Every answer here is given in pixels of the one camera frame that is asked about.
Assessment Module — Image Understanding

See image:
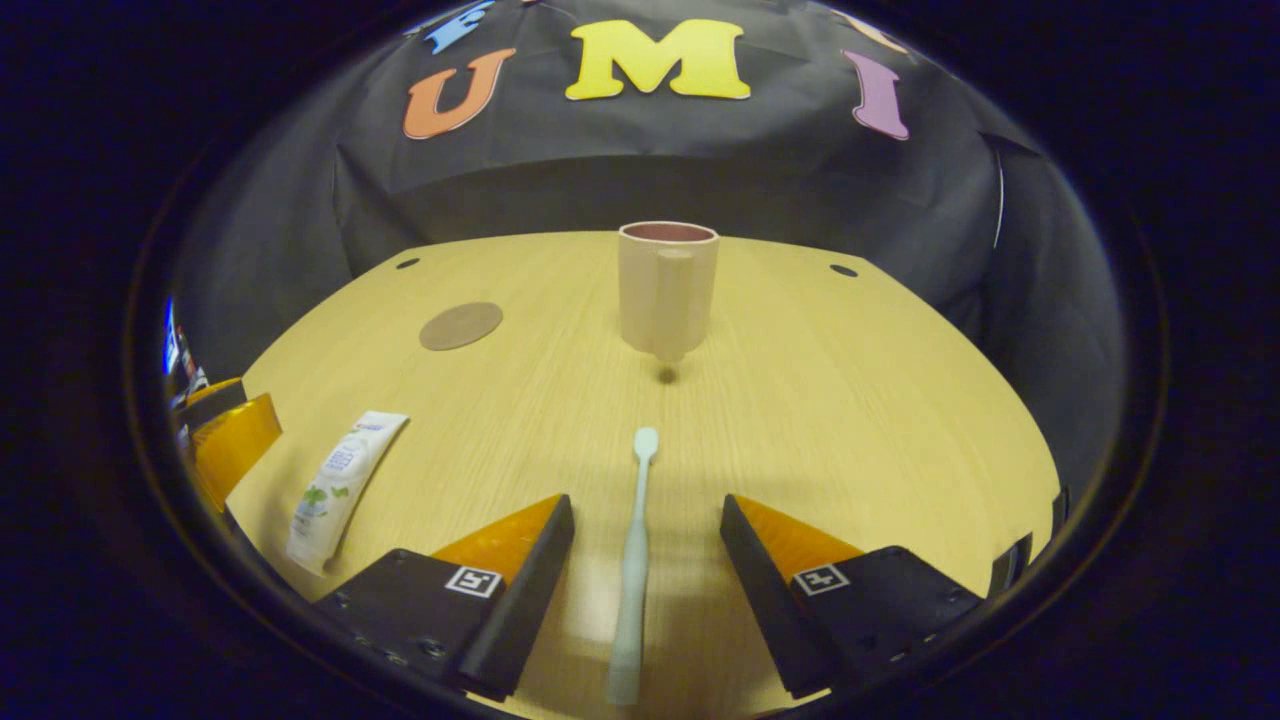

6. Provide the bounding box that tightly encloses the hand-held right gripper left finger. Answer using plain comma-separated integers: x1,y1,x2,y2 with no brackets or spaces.
312,493,576,701

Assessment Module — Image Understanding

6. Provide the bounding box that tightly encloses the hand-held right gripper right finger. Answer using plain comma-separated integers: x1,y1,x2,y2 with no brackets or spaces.
720,493,986,701

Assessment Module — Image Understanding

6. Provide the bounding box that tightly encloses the white toothpaste tube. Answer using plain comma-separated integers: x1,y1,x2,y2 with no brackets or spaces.
286,410,411,577

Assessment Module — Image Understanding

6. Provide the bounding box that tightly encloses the pale green toothbrush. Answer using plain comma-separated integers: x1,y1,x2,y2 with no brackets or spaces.
606,427,661,707

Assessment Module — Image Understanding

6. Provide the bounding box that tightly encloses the round brown coaster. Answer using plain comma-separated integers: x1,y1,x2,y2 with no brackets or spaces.
418,301,504,352

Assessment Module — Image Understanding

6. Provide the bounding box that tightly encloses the beige cup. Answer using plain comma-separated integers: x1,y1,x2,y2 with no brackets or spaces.
617,221,721,363

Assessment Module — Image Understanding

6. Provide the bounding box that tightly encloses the wooden desktop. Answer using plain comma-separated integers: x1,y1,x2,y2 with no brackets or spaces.
225,232,1061,720

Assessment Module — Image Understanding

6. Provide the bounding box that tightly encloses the black backdrop cloth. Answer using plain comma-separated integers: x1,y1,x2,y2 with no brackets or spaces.
175,0,1126,491

